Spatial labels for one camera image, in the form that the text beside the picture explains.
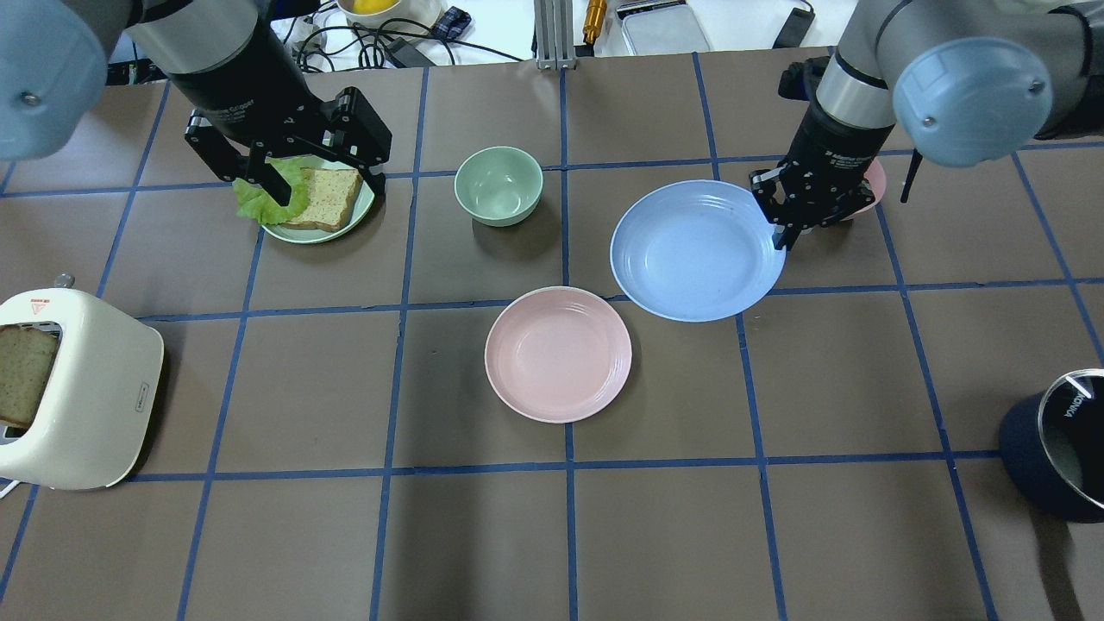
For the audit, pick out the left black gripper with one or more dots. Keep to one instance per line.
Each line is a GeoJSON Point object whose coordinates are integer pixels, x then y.
{"type": "Point", "coordinates": [231, 97]}

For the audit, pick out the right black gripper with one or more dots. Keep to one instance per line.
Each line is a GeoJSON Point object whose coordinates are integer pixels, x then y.
{"type": "Point", "coordinates": [830, 147]}

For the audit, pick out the blue plate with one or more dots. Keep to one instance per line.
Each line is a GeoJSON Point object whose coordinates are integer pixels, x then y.
{"type": "Point", "coordinates": [695, 251]}

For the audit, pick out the pink plate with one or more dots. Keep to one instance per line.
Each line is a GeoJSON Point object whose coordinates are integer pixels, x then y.
{"type": "Point", "coordinates": [558, 354]}

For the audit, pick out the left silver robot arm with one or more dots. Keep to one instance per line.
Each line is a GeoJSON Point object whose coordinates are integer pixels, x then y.
{"type": "Point", "coordinates": [54, 57]}

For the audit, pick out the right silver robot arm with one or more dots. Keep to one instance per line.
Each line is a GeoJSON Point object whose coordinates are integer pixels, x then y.
{"type": "Point", "coordinates": [968, 81]}

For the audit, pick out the bread slice on plate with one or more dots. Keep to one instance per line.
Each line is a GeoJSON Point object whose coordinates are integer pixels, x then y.
{"type": "Point", "coordinates": [332, 196]}

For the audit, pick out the green lettuce leaf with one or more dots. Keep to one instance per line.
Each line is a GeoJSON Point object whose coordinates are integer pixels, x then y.
{"type": "Point", "coordinates": [253, 202]}

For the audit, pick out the green plate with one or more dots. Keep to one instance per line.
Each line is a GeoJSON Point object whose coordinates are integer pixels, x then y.
{"type": "Point", "coordinates": [314, 236]}

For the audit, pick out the pink bowl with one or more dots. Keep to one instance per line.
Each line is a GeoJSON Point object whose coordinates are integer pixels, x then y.
{"type": "Point", "coordinates": [875, 176]}

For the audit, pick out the cream bowl with toys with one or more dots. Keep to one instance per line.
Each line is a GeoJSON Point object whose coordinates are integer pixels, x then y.
{"type": "Point", "coordinates": [392, 15]}

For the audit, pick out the green bowl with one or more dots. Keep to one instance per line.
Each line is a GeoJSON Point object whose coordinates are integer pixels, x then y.
{"type": "Point", "coordinates": [499, 186]}

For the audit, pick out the cream toaster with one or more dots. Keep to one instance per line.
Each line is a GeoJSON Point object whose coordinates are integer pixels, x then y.
{"type": "Point", "coordinates": [93, 416]}

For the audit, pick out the blue saucepan with lid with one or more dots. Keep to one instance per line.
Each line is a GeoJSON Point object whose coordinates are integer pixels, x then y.
{"type": "Point", "coordinates": [1051, 444]}

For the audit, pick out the bread slice in toaster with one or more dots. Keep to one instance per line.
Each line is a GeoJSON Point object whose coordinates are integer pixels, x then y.
{"type": "Point", "coordinates": [27, 356]}

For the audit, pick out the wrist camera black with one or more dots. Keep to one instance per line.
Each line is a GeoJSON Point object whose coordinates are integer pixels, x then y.
{"type": "Point", "coordinates": [800, 80]}

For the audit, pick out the aluminium frame post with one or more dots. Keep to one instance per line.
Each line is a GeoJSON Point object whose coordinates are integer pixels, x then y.
{"type": "Point", "coordinates": [554, 35]}

